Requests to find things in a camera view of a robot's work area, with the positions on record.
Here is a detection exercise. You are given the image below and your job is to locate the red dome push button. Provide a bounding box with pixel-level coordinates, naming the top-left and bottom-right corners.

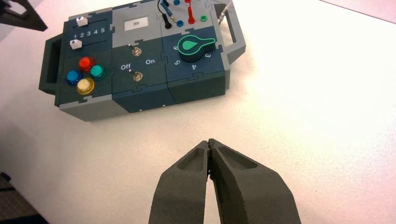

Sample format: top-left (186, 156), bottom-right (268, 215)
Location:
top-left (78, 56), bottom-right (95, 73)

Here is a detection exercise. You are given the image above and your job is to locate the green rotary pointer knob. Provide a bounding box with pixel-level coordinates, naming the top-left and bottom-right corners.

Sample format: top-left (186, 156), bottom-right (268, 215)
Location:
top-left (177, 35), bottom-right (217, 63)

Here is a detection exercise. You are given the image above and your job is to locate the yellow dome push button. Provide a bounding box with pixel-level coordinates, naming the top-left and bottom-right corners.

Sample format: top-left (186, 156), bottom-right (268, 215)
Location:
top-left (76, 77), bottom-right (96, 96)

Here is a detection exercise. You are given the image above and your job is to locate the blue dome push button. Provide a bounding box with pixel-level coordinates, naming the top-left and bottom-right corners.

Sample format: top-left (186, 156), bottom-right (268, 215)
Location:
top-left (65, 69), bottom-right (84, 86)

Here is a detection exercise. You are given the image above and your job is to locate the white number display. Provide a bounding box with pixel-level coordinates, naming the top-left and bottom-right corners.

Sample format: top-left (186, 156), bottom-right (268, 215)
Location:
top-left (124, 16), bottom-right (149, 32)

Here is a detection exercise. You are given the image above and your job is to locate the teal dome push button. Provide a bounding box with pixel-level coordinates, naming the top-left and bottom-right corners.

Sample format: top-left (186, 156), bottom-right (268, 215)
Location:
top-left (90, 64), bottom-right (108, 81)

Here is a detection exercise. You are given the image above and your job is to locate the blue grey control box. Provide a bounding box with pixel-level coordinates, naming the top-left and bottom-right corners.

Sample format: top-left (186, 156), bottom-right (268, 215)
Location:
top-left (38, 0), bottom-right (247, 122)

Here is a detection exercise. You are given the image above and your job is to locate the white jumper cable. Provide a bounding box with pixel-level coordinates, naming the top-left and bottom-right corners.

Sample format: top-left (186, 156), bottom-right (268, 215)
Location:
top-left (217, 0), bottom-right (235, 25)

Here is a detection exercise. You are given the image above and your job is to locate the dark blue jumper cable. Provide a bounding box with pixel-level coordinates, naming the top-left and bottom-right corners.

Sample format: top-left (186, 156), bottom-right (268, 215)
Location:
top-left (156, 0), bottom-right (166, 18)

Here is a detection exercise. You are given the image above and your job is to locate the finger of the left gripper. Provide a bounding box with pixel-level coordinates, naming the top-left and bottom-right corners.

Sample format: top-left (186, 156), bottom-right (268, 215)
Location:
top-left (18, 0), bottom-right (49, 32)
top-left (0, 12), bottom-right (46, 32)

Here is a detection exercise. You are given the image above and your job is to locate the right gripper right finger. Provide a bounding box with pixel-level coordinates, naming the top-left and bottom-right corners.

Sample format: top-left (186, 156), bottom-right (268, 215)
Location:
top-left (208, 138), bottom-right (303, 224)

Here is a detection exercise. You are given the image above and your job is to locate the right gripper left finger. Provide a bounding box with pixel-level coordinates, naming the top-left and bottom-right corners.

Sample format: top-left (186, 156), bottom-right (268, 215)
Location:
top-left (148, 140), bottom-right (211, 224)

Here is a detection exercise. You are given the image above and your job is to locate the blue banana plug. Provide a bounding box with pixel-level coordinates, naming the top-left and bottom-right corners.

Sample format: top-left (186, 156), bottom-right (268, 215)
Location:
top-left (160, 1), bottom-right (178, 23)

